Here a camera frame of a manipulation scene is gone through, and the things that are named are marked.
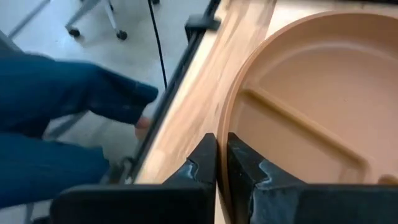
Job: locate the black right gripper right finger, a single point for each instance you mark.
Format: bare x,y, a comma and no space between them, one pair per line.
245,168

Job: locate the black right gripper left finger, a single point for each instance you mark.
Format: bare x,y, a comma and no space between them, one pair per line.
192,174

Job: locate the tan bamboo plate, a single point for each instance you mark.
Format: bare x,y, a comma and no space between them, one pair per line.
311,93

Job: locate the person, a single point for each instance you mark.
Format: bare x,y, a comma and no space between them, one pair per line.
46,93

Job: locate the grey wheeled chair base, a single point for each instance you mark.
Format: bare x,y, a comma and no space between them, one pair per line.
109,15

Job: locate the black metal table frame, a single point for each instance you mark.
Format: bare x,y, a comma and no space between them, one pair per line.
177,77

